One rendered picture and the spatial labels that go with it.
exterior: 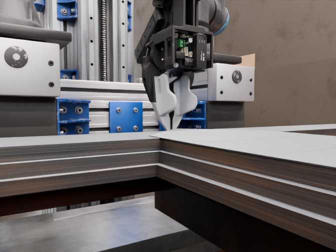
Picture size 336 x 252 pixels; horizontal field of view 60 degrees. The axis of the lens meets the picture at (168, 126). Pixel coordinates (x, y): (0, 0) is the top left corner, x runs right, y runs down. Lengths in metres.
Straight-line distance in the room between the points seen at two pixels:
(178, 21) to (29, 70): 0.25
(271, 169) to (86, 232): 0.38
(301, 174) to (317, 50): 4.70
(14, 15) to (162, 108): 0.36
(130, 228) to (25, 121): 0.26
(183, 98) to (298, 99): 4.49
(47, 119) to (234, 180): 0.42
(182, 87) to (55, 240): 0.31
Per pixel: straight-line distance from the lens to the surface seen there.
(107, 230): 0.53
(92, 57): 0.81
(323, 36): 4.87
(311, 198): 0.17
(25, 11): 0.70
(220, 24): 1.05
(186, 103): 0.46
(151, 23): 0.49
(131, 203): 0.65
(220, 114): 0.77
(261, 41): 5.49
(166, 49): 0.43
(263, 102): 5.30
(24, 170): 0.26
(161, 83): 0.46
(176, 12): 0.45
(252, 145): 0.25
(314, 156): 0.21
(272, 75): 5.23
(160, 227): 0.53
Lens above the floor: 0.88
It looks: 3 degrees down
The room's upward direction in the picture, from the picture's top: straight up
